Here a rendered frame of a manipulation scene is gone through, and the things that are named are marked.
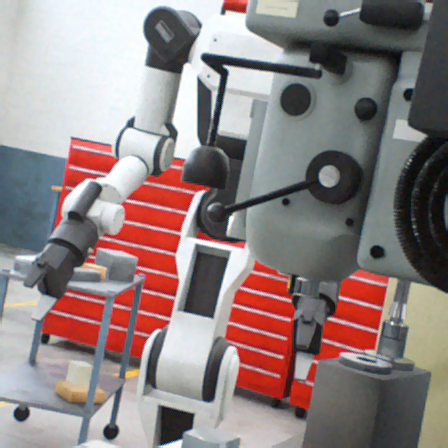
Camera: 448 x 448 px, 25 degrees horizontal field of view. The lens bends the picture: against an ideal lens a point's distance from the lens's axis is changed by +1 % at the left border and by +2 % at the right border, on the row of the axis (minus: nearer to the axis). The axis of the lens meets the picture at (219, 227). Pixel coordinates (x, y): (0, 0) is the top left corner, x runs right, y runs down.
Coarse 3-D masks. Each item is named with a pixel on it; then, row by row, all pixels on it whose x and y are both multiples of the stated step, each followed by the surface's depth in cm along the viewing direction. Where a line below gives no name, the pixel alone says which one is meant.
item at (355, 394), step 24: (336, 360) 174; (360, 360) 171; (384, 360) 177; (408, 360) 181; (336, 384) 169; (360, 384) 167; (384, 384) 165; (408, 384) 174; (312, 408) 171; (336, 408) 169; (360, 408) 166; (384, 408) 167; (408, 408) 176; (312, 432) 171; (336, 432) 168; (360, 432) 166; (384, 432) 169; (408, 432) 178
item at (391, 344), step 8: (384, 328) 180; (384, 336) 180; (392, 336) 179; (400, 336) 179; (384, 344) 179; (392, 344) 179; (400, 344) 179; (376, 352) 181; (384, 352) 179; (392, 352) 179; (400, 352) 179
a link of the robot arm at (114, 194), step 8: (80, 184) 220; (104, 184) 221; (112, 184) 221; (120, 184) 222; (72, 192) 217; (80, 192) 217; (104, 192) 222; (112, 192) 222; (120, 192) 221; (64, 200) 216; (72, 200) 215; (104, 200) 224; (112, 200) 223; (120, 200) 222; (64, 208) 215; (64, 216) 215
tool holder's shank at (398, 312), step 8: (400, 280) 179; (400, 288) 179; (408, 288) 179; (400, 296) 179; (408, 296) 180; (392, 304) 180; (400, 304) 179; (392, 312) 180; (400, 312) 179; (392, 320) 180; (400, 320) 180
